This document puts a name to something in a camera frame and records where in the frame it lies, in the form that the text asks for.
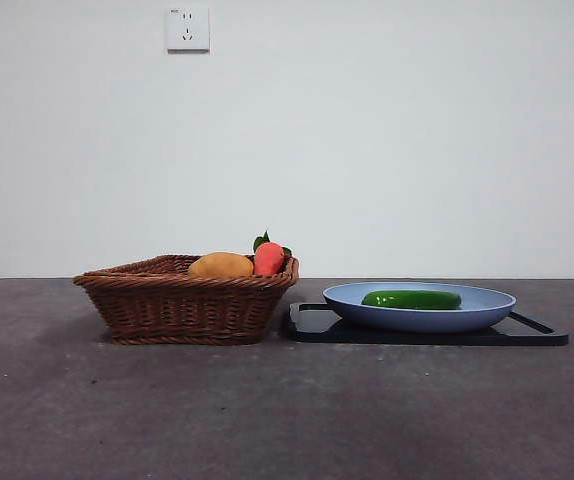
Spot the white wall socket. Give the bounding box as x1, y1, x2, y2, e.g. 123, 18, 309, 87
166, 4, 212, 54

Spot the orange carrot with green leaves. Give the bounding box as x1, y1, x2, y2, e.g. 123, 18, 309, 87
252, 228, 294, 276

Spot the long green pepper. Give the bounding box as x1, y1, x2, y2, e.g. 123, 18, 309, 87
360, 289, 463, 311

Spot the black flat tray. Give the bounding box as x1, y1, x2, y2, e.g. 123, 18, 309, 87
285, 301, 570, 347

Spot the blue round plate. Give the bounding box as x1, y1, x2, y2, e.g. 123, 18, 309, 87
322, 281, 518, 334

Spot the brown wicker basket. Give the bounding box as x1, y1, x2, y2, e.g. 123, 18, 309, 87
72, 253, 301, 347

